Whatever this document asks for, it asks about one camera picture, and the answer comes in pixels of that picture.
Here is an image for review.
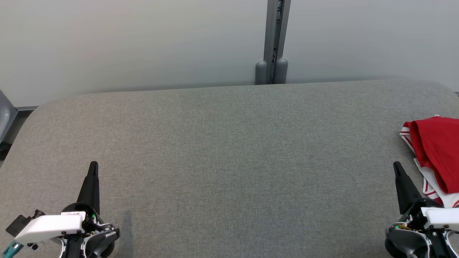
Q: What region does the grey rounded post cap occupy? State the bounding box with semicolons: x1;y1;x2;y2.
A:
255;61;268;85
275;58;288;84

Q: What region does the black caster wheel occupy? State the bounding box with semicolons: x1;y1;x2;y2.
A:
0;142;13;161

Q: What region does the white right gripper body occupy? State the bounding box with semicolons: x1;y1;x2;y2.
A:
385;199;459;258

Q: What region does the grey metal stand leg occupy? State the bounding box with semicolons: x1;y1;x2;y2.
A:
0;90;18;144

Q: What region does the teal left camera connector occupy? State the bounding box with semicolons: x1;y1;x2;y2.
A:
0;240;23;258

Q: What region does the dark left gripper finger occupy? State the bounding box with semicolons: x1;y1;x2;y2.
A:
77;161;100;215

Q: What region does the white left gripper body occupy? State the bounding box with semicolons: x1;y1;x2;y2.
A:
14;202;120;258

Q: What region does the grey partition post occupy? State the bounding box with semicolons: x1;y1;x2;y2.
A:
264;0;292;85

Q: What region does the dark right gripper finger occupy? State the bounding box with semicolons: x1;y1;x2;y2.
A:
393;161;423;215

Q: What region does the red white basketball jersey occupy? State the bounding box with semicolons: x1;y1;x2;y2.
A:
399;115;459;209

